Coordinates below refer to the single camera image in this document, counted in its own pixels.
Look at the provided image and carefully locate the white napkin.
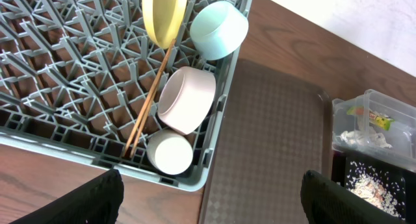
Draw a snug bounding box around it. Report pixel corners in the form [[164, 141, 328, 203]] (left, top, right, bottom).
[[340, 127, 393, 149]]

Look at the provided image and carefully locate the green snack wrapper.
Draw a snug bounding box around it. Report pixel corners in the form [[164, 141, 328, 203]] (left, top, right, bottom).
[[346, 106, 395, 131]]

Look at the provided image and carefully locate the small white cup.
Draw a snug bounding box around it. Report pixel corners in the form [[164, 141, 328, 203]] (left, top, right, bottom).
[[146, 129, 193, 175]]

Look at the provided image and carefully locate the yellow plate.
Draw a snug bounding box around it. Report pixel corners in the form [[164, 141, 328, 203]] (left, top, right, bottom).
[[142, 0, 187, 49]]

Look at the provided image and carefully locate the wooden chopstick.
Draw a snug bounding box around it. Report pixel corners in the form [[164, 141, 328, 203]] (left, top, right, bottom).
[[129, 77, 163, 159], [123, 39, 176, 156]]

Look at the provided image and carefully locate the rice food waste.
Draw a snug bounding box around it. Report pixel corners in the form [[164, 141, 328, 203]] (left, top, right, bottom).
[[344, 160, 406, 220]]

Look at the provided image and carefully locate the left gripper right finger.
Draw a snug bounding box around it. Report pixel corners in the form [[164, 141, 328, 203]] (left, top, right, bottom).
[[300, 170, 405, 224]]

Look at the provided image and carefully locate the grey dishwasher rack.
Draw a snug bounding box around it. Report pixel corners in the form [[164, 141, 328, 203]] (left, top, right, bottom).
[[1, 0, 252, 192]]

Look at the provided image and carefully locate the black waste tray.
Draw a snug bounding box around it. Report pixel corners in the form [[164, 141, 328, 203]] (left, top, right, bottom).
[[331, 151, 415, 223]]

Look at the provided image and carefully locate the pink bowl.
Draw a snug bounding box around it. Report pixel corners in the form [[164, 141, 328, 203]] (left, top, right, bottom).
[[157, 66, 216, 135]]

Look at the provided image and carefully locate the clear plastic bin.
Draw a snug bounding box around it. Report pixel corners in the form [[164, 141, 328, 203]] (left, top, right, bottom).
[[332, 90, 415, 172]]

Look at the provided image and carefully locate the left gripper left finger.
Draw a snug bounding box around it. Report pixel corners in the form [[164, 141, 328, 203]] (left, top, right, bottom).
[[13, 169, 124, 224]]

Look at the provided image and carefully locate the light blue bowl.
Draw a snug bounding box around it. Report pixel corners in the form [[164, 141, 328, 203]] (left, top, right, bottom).
[[190, 1, 249, 60]]

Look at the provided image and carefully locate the brown serving tray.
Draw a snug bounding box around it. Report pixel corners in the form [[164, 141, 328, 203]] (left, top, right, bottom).
[[200, 59, 332, 223]]

